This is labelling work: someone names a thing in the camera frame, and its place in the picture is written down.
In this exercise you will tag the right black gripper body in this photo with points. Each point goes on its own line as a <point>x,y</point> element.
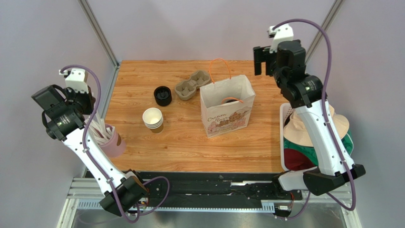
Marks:
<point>262,58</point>

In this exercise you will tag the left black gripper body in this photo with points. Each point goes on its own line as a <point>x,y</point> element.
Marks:
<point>81,101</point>

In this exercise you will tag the paper takeout bag orange handles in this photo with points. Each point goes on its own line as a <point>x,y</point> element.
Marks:
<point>218,118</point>

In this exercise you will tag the stack of paper cups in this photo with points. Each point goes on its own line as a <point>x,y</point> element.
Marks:
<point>153,120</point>

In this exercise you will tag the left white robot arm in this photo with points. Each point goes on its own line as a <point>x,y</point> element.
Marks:
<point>63,116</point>

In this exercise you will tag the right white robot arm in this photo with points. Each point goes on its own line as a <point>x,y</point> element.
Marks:
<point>304,93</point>

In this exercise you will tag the white plastic basket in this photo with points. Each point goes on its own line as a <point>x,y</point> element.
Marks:
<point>285,112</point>

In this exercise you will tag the beige bucket hat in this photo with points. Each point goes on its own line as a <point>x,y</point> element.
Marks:
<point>295,130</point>

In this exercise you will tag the pink cup with straws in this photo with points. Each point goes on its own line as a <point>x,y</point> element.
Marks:
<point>106,137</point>

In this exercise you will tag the green garment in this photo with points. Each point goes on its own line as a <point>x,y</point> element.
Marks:
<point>310,151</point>

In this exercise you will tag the dark red garment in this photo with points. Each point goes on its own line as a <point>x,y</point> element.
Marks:
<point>295,160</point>

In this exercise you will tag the stack of black lids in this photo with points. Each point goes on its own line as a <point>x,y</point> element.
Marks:
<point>163,95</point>

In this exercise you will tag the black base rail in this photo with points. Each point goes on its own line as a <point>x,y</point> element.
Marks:
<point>209,190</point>

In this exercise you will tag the aluminium frame base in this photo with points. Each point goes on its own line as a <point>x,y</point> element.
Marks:
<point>82,210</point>

